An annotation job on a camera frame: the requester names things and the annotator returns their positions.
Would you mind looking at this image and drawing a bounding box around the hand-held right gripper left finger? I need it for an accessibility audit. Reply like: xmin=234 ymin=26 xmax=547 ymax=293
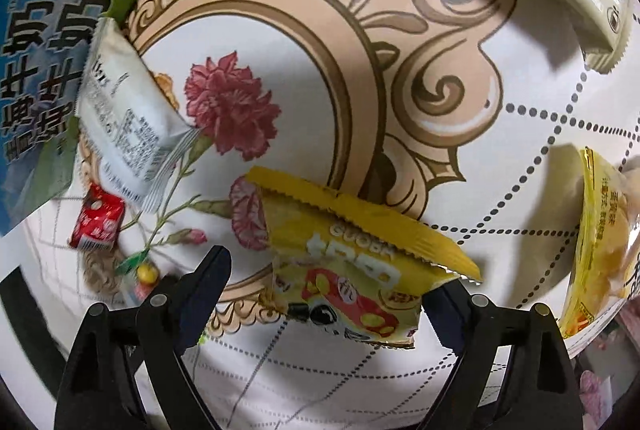
xmin=54 ymin=245 xmax=233 ymax=430

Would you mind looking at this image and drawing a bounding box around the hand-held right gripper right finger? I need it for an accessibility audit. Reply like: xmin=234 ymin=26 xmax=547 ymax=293
xmin=417 ymin=277 xmax=586 ymax=430

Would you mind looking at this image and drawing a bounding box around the yellow cartoon snack packet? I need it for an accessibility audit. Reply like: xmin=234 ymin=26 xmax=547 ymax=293
xmin=245 ymin=166 xmax=484 ymax=351

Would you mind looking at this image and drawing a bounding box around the cardboard box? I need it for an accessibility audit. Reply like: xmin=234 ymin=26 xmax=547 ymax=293
xmin=0 ymin=0 xmax=215 ymax=237

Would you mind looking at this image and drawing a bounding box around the colourful candy bag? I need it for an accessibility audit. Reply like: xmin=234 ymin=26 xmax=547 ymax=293
xmin=112 ymin=250 xmax=176 ymax=311

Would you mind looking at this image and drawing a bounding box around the small red snack packet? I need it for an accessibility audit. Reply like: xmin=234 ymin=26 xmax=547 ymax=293
xmin=67 ymin=182 xmax=127 ymax=253

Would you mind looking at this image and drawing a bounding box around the pink patterned clothing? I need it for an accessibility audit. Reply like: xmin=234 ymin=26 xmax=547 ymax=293
xmin=574 ymin=300 xmax=640 ymax=417

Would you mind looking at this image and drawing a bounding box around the gold snack packet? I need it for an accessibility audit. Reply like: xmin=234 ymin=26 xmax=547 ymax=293
xmin=557 ymin=145 xmax=640 ymax=342

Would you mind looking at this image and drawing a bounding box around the white snack packet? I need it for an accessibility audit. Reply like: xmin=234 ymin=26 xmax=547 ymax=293
xmin=75 ymin=17 xmax=202 ymax=215

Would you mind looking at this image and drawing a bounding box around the printed floral bed mat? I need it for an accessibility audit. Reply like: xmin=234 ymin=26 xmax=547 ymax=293
xmin=0 ymin=0 xmax=640 ymax=428

